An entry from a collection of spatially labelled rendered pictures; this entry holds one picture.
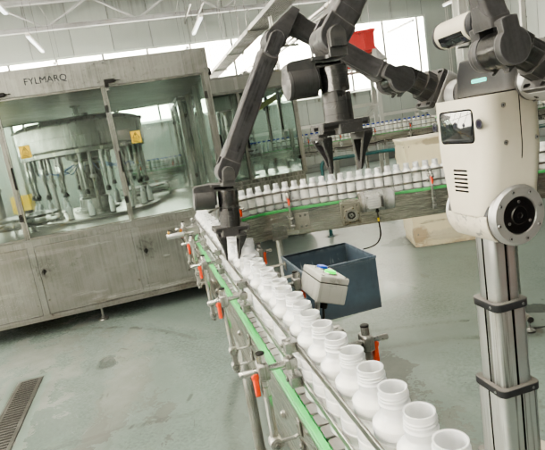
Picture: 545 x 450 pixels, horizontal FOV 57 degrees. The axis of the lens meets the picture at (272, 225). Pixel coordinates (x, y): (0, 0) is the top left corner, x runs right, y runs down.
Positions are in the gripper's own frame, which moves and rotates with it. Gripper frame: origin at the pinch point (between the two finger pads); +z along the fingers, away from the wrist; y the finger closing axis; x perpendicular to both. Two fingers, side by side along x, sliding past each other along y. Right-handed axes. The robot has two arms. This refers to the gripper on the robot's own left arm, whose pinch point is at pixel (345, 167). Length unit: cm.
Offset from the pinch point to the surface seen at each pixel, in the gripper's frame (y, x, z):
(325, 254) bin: 32, 116, 47
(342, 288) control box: 3.7, 21.6, 32.1
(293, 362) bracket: -19.3, -10.6, 32.4
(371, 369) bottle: -14.0, -33.7, 25.0
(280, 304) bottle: -16.4, 5.2, 26.7
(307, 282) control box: -2.7, 29.8, 31.0
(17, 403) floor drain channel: -150, 255, 138
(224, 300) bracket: -25, 34, 32
